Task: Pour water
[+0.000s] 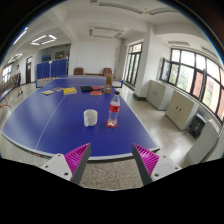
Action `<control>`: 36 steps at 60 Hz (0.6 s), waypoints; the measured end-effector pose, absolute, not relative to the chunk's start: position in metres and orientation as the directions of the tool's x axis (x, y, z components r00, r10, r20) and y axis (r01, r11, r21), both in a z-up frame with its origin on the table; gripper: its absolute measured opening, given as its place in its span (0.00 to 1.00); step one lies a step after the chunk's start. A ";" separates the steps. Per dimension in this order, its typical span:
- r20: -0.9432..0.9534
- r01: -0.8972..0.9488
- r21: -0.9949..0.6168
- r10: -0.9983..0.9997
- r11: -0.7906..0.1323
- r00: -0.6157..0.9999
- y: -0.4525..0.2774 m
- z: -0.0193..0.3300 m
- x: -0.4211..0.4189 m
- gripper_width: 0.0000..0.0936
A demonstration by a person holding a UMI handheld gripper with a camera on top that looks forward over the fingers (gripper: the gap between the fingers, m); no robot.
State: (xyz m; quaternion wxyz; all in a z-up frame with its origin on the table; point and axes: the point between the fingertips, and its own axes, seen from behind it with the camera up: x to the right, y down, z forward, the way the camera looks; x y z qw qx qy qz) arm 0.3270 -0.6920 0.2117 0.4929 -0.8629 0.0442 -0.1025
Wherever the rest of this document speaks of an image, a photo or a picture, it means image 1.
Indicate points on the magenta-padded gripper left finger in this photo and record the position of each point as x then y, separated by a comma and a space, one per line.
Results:
56, 166

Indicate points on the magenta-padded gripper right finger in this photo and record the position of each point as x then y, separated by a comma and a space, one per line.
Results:
165, 166

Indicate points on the clear red-labelled drink bottle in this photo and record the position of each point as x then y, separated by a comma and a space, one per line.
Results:
114, 108

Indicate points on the black waste bin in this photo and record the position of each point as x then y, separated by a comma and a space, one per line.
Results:
196, 126

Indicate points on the white mug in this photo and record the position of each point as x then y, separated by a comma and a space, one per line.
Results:
90, 118

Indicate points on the white two-door cabinet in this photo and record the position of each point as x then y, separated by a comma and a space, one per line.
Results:
158, 95
181, 110

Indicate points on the small yellow booklet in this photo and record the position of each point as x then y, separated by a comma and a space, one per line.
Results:
48, 92

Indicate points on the grey booklet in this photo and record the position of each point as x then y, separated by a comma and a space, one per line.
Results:
58, 89

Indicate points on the red table tennis paddle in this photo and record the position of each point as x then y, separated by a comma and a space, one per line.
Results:
96, 93
96, 88

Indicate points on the black pouch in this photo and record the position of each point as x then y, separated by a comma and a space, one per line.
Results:
86, 88

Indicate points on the blue white court barrier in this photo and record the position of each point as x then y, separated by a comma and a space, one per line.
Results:
42, 83

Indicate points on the blue red-legged table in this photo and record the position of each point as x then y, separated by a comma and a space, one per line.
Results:
6, 95

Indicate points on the large black-framed window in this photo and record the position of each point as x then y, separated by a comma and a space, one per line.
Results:
190, 76

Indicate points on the person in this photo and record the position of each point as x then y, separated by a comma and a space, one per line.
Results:
18, 78

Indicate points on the blue partition screens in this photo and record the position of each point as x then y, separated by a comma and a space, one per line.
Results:
51, 69

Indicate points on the brown cardboard box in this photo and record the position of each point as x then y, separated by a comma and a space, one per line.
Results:
108, 84

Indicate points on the brown armchair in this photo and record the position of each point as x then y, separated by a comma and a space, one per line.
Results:
107, 71
78, 71

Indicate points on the dark brown door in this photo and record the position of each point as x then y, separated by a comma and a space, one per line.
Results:
29, 70

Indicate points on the tall black-framed window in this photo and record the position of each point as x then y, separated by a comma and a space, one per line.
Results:
133, 65

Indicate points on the ceiling strip lights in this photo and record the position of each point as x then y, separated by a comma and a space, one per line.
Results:
43, 39

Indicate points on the ceiling air conditioner unit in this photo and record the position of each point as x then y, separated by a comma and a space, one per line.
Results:
106, 32

